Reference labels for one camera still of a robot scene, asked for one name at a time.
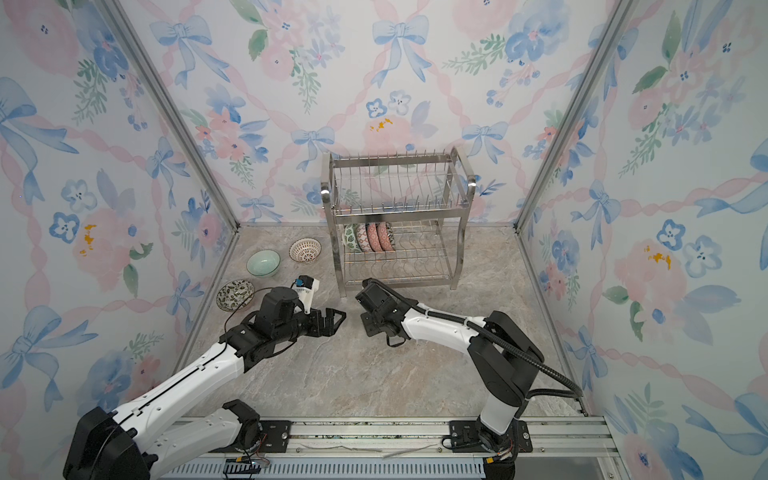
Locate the left aluminium frame post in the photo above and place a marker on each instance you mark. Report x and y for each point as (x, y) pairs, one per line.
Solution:
(117, 19)

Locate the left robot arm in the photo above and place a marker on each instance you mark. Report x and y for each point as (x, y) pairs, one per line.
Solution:
(140, 440)

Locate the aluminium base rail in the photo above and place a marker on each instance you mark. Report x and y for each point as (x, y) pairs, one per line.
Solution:
(410, 448)

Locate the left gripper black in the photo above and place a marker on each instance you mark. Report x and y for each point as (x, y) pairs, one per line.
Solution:
(318, 328)

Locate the blue triangle pattern bowl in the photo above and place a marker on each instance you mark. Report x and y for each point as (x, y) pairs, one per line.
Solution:
(362, 238)

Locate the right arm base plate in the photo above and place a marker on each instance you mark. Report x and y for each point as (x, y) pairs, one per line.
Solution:
(470, 436)

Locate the green geometric pattern bowl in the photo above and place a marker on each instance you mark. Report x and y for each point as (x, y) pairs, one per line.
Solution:
(390, 236)

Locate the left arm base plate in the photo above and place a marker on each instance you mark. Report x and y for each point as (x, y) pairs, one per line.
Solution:
(263, 436)

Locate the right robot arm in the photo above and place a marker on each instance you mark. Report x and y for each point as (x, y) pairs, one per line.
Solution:
(511, 367)

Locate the steel two-tier dish rack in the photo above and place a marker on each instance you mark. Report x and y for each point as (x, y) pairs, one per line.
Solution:
(425, 196)

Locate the green leaf pattern bowl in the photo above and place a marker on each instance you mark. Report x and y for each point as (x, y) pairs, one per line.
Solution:
(350, 239)

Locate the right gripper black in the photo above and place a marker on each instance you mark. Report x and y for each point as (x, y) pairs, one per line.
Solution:
(366, 321)

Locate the right aluminium frame post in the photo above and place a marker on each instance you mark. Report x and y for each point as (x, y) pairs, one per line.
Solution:
(597, 64)

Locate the mint green bowl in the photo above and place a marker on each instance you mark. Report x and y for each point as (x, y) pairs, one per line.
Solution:
(263, 263)

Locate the aluminium frame post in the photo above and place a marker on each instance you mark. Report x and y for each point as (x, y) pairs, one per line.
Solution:
(597, 64)
(117, 19)

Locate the maroon patterned white bowl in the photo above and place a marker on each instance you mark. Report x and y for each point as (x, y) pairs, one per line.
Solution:
(305, 250)

